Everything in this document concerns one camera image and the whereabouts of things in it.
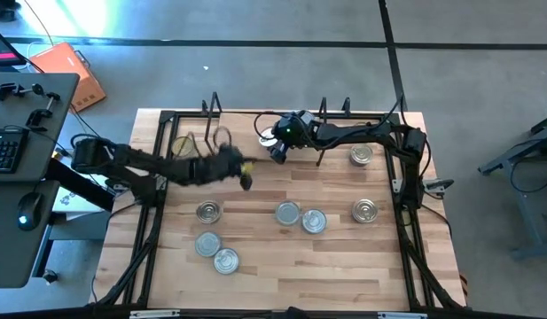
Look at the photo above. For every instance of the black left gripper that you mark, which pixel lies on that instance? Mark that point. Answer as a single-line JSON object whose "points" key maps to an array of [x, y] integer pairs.
{"points": [[228, 161]]}

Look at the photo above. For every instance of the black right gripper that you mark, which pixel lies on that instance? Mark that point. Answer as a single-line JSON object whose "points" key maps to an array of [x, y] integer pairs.
{"points": [[299, 133]]}

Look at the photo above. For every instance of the tuna can with green label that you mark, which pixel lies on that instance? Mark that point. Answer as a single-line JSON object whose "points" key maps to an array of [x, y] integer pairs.
{"points": [[314, 221], [207, 244], [287, 213], [226, 261]]}

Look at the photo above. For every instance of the silver tuna can ringed lid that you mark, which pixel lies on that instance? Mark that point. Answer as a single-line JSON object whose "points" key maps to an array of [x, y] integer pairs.
{"points": [[209, 212]]}

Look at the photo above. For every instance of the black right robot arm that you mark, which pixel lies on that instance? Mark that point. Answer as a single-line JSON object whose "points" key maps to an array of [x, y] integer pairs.
{"points": [[357, 132]]}

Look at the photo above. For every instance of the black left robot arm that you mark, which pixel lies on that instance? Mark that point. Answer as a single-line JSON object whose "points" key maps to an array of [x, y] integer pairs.
{"points": [[144, 161]]}

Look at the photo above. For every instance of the wooden shelf with black legs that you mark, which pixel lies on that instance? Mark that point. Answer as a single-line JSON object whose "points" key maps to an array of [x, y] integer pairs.
{"points": [[244, 128]]}

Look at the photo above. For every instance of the yellow tape tag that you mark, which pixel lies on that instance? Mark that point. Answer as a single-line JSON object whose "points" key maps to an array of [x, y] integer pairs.
{"points": [[247, 168]]}

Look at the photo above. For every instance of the tuna can pink blue label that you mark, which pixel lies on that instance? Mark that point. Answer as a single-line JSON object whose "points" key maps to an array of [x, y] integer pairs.
{"points": [[361, 155]]}

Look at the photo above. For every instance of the silver metal bar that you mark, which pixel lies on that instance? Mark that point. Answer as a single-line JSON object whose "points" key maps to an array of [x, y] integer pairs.
{"points": [[401, 315], [153, 313]]}

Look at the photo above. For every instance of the white box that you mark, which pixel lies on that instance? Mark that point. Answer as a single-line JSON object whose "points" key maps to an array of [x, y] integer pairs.
{"points": [[78, 201]]}

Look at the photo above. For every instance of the black desk clamp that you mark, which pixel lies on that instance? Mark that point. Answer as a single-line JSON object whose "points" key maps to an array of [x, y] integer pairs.
{"points": [[36, 117], [5, 91]]}

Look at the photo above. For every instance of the black computer mouse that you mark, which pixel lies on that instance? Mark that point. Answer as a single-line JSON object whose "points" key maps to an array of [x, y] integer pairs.
{"points": [[30, 208]]}

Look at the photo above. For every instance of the black castor wheel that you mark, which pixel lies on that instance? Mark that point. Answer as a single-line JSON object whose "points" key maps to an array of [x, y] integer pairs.
{"points": [[50, 277]]}

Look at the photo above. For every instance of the black keyboard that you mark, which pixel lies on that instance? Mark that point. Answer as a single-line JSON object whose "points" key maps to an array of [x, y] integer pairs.
{"points": [[5, 150]]}

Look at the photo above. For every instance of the black desk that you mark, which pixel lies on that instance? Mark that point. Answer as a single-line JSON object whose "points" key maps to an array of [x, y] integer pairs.
{"points": [[7, 257]]}

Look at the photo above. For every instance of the black computer monitor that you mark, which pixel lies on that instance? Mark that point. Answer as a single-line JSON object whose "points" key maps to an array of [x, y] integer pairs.
{"points": [[0, 49]]}

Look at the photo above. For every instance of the black aluminium table frame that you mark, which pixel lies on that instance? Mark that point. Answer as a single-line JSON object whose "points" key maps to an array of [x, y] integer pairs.
{"points": [[392, 118]]}

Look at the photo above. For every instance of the grey metal table frame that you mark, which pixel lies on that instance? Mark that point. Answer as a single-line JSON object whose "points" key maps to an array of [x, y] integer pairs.
{"points": [[530, 212]]}

